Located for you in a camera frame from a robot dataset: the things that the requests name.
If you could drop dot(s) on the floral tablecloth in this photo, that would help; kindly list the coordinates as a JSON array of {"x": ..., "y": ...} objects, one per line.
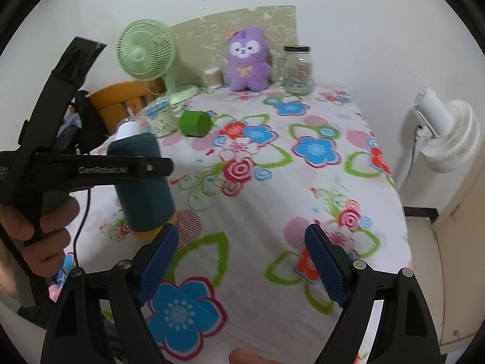
[{"x": 265, "y": 197}]

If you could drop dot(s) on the person's right hand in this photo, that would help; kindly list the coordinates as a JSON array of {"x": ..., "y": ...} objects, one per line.
[{"x": 254, "y": 357}]

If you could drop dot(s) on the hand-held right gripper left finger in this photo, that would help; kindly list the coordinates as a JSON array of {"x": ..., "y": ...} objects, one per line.
[{"x": 159, "y": 261}]

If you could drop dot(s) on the purple plush toy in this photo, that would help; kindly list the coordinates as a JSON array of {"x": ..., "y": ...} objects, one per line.
[{"x": 248, "y": 72}]

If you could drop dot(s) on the green desk fan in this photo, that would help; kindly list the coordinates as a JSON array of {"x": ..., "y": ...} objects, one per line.
[{"x": 146, "y": 51}]

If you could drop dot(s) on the green bottle cap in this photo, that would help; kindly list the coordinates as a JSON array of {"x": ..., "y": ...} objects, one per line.
[{"x": 193, "y": 123}]

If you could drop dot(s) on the dark teal bottle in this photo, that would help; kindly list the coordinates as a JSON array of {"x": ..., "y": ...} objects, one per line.
[{"x": 146, "y": 204}]

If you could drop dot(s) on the beige wall board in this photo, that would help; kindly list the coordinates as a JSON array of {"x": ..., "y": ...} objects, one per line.
[{"x": 204, "y": 34}]

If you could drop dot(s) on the white fan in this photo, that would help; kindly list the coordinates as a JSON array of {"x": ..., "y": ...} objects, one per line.
[{"x": 451, "y": 136}]

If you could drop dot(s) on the floral patterned mug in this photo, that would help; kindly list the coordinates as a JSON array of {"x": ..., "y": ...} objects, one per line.
[{"x": 163, "y": 121}]

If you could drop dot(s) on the small white container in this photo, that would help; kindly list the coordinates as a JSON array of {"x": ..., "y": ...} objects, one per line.
[{"x": 212, "y": 79}]

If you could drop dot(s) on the black bag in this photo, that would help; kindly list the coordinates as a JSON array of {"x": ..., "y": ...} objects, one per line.
[{"x": 89, "y": 121}]

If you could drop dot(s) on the beige cabinet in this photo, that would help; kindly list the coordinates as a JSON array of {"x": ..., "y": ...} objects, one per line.
[{"x": 454, "y": 254}]

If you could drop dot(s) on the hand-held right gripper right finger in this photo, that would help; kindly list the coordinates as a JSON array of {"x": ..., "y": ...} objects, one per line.
[{"x": 327, "y": 265}]

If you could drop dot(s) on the glass jar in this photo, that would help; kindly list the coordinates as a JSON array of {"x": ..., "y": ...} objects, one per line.
[{"x": 298, "y": 72}]

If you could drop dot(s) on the orange wooden chair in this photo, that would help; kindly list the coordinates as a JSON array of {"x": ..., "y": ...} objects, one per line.
[{"x": 113, "y": 102}]

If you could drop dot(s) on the person's left hand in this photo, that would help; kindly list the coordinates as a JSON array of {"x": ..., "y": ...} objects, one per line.
[{"x": 55, "y": 235}]

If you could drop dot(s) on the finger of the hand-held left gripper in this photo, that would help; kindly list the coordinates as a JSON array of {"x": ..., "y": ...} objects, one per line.
[
  {"x": 113, "y": 170},
  {"x": 57, "y": 83}
]

